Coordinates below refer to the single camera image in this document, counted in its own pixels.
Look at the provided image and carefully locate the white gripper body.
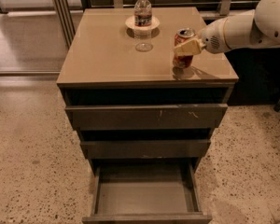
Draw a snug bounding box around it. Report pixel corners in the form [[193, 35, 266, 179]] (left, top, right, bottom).
[[198, 18, 231, 54]]

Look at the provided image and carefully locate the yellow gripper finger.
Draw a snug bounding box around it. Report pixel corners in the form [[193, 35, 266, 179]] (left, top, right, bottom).
[[174, 38, 205, 57]]

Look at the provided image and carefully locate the red coke can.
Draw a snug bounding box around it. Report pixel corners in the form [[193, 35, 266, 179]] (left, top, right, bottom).
[[173, 28, 196, 69]]

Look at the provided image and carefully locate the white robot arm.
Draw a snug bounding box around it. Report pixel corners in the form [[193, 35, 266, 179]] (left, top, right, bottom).
[[174, 0, 280, 57]]

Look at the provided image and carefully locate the grey drawer cabinet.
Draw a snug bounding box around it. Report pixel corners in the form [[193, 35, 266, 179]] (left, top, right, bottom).
[[56, 7, 240, 224]]

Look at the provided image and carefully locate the middle grey drawer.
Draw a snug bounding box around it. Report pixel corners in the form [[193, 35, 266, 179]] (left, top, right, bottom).
[[81, 139, 210, 159]]

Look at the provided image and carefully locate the top grey drawer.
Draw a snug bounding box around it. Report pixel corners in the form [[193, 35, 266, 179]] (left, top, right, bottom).
[[65, 104, 228, 131]]

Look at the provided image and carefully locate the bottom grey open drawer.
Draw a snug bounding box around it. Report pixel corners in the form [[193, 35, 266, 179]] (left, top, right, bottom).
[[82, 162, 212, 224]]

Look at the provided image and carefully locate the clear plastic water bottle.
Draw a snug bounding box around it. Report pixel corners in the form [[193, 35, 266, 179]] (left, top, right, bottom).
[[133, 0, 152, 27]]

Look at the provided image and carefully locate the white round plate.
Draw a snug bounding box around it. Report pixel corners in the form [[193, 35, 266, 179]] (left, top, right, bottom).
[[125, 16, 160, 31]]

